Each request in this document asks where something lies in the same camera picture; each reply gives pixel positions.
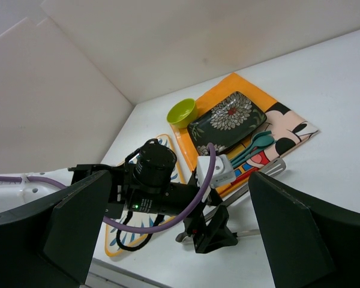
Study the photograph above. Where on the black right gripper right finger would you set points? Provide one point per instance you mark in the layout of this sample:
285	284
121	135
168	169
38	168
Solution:
309	242

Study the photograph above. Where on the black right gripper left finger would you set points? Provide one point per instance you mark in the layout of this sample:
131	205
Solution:
50	242

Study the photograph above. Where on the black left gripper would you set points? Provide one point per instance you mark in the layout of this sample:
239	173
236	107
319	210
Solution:
173	200

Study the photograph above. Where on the teal plastic spoon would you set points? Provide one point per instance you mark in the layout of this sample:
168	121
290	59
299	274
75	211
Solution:
257	145

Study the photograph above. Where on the orange cartoon placemat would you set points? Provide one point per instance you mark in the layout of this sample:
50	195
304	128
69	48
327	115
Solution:
288	129

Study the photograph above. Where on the black floral square plate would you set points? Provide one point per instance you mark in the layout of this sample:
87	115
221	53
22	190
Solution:
226	124

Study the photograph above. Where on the green small bowl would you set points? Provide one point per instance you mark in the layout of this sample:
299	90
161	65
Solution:
183	113

